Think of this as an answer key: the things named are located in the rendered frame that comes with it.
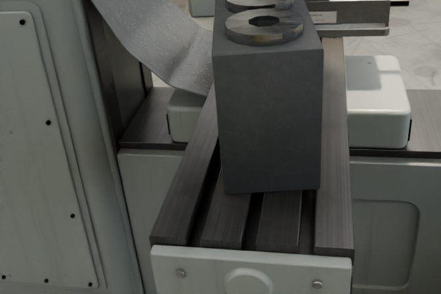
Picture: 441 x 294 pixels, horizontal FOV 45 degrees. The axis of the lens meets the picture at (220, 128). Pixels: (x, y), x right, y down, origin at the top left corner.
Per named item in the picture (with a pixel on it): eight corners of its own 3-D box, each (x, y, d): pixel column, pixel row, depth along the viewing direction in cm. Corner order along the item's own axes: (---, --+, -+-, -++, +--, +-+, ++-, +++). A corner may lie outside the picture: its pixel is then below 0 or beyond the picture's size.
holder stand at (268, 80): (300, 105, 84) (300, -21, 74) (321, 190, 66) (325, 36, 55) (224, 109, 85) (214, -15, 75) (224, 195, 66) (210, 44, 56)
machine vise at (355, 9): (382, 11, 119) (386, -39, 113) (390, 36, 106) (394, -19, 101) (228, 14, 125) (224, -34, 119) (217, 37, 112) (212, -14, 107)
